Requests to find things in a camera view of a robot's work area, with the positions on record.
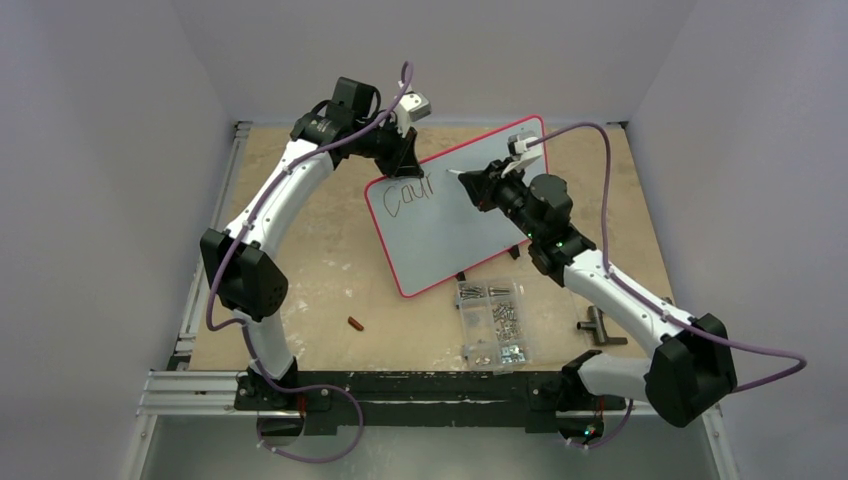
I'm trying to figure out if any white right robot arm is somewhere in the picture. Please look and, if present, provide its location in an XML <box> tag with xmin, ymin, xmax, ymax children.
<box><xmin>458</xmin><ymin>160</ymin><xmax>738</xmax><ymax>427</ymax></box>

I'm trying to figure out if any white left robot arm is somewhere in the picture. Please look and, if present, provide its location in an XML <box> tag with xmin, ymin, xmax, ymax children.
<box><xmin>199</xmin><ymin>64</ymin><xmax>430</xmax><ymax>410</ymax></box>

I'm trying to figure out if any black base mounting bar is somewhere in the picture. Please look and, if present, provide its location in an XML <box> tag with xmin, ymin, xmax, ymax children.
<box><xmin>234</xmin><ymin>369</ymin><xmax>626</xmax><ymax>435</ymax></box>

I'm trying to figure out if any clear screw organizer box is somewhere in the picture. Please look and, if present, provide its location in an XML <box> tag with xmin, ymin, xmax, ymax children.
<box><xmin>455</xmin><ymin>278</ymin><xmax>531</xmax><ymax>374</ymax></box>

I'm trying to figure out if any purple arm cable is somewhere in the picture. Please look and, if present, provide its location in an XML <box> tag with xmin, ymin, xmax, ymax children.
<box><xmin>529</xmin><ymin>121</ymin><xmax>808</xmax><ymax>393</ymax></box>
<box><xmin>203</xmin><ymin>60</ymin><xmax>415</xmax><ymax>399</ymax></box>

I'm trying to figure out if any black metal bracket tool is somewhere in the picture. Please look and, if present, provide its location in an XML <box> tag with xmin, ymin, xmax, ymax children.
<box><xmin>576</xmin><ymin>296</ymin><xmax>674</xmax><ymax>348</ymax></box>

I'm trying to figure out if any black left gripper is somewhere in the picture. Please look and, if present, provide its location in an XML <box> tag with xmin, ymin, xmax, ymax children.
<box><xmin>355</xmin><ymin>116</ymin><xmax>423</xmax><ymax>181</ymax></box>

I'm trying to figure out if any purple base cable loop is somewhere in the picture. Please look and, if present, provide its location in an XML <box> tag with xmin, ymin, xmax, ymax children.
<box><xmin>256</xmin><ymin>384</ymin><xmax>364</xmax><ymax>465</ymax></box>

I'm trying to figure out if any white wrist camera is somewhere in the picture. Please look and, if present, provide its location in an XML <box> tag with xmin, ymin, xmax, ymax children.
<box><xmin>501</xmin><ymin>131</ymin><xmax>544</xmax><ymax>178</ymax></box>
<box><xmin>396</xmin><ymin>92</ymin><xmax>432</xmax><ymax>123</ymax></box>

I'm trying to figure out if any pink framed whiteboard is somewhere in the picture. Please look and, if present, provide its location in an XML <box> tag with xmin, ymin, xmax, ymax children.
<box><xmin>364</xmin><ymin>115</ymin><xmax>545</xmax><ymax>298</ymax></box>

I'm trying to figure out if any aluminium table frame rail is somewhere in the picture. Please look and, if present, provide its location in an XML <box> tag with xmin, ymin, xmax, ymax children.
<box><xmin>118</xmin><ymin>121</ymin><xmax>289</xmax><ymax>479</ymax></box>

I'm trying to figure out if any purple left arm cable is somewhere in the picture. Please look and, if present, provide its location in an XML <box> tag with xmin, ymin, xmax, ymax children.
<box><xmin>203</xmin><ymin>60</ymin><xmax>415</xmax><ymax>399</ymax></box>

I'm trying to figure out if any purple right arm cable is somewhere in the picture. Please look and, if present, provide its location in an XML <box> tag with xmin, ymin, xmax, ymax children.
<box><xmin>529</xmin><ymin>121</ymin><xmax>808</xmax><ymax>393</ymax></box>

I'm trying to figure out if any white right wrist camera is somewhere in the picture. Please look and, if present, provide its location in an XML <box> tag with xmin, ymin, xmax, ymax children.
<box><xmin>501</xmin><ymin>131</ymin><xmax>544</xmax><ymax>178</ymax></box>

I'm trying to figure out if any brown marker cap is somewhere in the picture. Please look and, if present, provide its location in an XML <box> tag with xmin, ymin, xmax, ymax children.
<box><xmin>347</xmin><ymin>317</ymin><xmax>364</xmax><ymax>332</ymax></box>

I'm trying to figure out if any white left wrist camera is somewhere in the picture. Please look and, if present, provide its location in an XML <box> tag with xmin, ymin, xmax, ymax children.
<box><xmin>396</xmin><ymin>92</ymin><xmax>432</xmax><ymax>123</ymax></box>

